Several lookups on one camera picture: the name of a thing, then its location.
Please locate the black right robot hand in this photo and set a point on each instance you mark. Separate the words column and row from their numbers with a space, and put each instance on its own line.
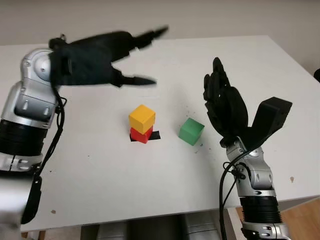
column 230, row 105

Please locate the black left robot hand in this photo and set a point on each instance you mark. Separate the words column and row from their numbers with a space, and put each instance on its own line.
column 107, row 41

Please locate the green wooden block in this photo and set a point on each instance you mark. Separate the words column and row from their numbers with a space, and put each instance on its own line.
column 190, row 131

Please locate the yellow wooden block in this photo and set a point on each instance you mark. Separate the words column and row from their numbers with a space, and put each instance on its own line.
column 141, row 117

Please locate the red wooden block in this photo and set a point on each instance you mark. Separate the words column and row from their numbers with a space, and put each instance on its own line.
column 140, row 137

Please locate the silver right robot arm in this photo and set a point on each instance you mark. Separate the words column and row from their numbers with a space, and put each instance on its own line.
column 260, row 175

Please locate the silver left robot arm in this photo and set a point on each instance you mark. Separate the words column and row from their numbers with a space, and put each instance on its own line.
column 25, row 107

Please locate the black tape patch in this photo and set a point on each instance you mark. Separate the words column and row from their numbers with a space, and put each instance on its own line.
column 155, row 136

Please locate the dark object beside table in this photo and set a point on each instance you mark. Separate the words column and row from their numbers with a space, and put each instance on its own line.
column 318, row 74

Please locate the grey robot torso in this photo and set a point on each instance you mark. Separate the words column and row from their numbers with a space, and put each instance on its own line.
column 150, row 227

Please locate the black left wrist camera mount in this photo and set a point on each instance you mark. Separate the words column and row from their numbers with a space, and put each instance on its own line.
column 85, row 67

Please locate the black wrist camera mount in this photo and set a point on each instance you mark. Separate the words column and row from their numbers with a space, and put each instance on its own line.
column 271, row 115
column 85, row 67

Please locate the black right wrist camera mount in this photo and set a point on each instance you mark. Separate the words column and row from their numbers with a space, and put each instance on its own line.
column 271, row 115

